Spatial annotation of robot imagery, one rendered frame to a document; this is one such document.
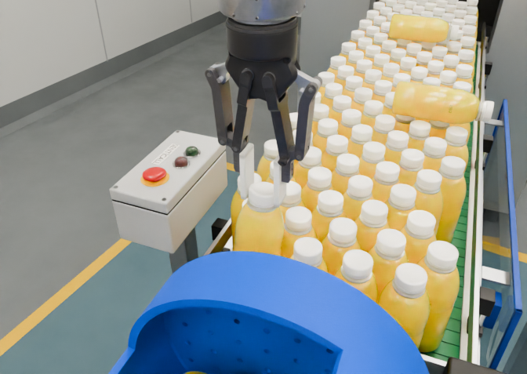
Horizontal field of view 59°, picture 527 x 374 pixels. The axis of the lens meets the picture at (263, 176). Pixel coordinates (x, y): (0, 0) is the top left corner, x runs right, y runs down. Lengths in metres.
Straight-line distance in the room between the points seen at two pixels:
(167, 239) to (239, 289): 0.37
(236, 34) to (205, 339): 0.32
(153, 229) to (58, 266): 1.60
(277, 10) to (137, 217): 0.40
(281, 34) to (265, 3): 0.04
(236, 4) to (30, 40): 3.19
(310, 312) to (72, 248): 2.07
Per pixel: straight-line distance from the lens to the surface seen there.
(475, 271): 0.81
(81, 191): 2.75
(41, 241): 2.48
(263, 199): 0.60
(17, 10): 3.55
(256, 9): 0.47
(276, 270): 0.39
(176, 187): 0.72
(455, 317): 0.85
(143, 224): 0.74
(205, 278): 0.40
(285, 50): 0.49
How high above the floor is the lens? 1.51
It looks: 34 degrees down
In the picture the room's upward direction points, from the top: straight up
